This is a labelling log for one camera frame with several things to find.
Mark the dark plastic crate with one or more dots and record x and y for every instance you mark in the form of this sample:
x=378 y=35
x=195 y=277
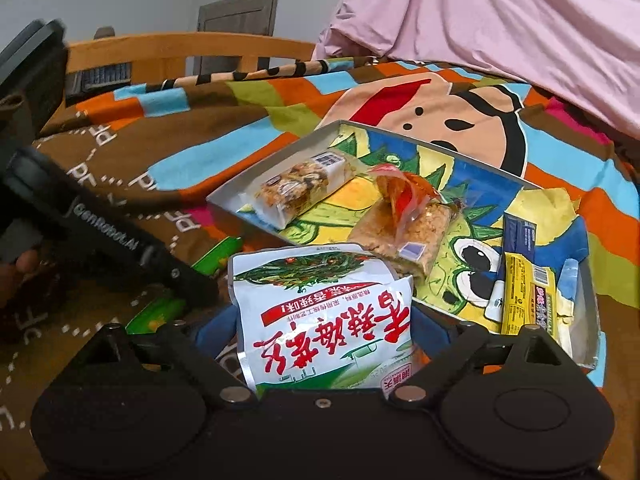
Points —
x=102 y=76

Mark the orange red clear packet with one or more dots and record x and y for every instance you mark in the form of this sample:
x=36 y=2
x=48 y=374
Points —
x=405 y=195

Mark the clear cracker packet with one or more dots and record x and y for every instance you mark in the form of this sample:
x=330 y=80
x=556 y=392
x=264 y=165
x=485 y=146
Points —
x=385 y=235

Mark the wooden bed rail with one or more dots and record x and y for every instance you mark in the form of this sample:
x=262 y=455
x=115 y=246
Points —
x=175 y=45

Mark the yellow snack packet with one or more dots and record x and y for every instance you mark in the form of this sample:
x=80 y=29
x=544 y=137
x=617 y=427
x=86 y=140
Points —
x=525 y=300

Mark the white green snack bag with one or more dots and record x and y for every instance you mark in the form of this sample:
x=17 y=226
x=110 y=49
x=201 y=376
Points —
x=320 y=320

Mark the cartoon printed lining paper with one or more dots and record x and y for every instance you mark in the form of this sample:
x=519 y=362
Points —
x=480 y=190

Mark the nut bar packet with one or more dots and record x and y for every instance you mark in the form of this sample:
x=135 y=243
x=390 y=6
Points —
x=300 y=185

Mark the pink sheet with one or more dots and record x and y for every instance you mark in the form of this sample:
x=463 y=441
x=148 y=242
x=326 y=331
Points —
x=500 y=20

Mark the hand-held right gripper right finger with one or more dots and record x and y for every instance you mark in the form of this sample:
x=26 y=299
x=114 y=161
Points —
x=430 y=335

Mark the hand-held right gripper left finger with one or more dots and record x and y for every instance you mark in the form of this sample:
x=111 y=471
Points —
x=215 y=330

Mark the dark blue sachet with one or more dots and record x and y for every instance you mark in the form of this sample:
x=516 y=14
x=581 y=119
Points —
x=520 y=235

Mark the metal tray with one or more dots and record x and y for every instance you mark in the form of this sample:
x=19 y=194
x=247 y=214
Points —
x=235 y=205

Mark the person's left hand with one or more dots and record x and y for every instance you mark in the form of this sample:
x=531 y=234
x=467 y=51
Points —
x=20 y=270

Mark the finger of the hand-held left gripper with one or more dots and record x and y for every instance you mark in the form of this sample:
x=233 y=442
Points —
x=185 y=280

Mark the wooden door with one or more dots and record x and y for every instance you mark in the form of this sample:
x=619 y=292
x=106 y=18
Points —
x=235 y=15

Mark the colourful cartoon printed blanket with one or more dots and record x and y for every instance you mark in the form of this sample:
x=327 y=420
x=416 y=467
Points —
x=150 y=145

